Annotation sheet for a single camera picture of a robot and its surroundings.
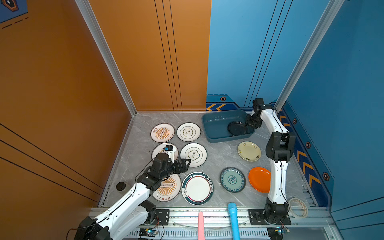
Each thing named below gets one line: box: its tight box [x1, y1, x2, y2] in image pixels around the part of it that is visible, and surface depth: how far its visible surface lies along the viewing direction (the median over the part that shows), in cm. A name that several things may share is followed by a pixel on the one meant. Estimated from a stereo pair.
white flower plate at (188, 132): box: [176, 122, 201, 142], surface depth 110 cm
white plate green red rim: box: [181, 171, 214, 206], surface depth 83 cm
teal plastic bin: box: [201, 109, 255, 143], surface depth 112 cm
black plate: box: [227, 121, 247, 136], surface depth 111 cm
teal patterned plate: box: [220, 166, 246, 193], surface depth 87 cm
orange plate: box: [248, 166, 271, 194], surface depth 87 cm
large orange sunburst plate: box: [151, 174, 182, 203], surface depth 83 cm
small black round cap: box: [116, 181, 126, 191], surface depth 76 cm
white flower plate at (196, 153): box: [180, 142, 208, 168], surface depth 98 cm
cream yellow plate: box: [237, 141, 262, 162], surface depth 100 cm
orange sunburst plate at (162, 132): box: [150, 123, 176, 143], surface depth 108 cm
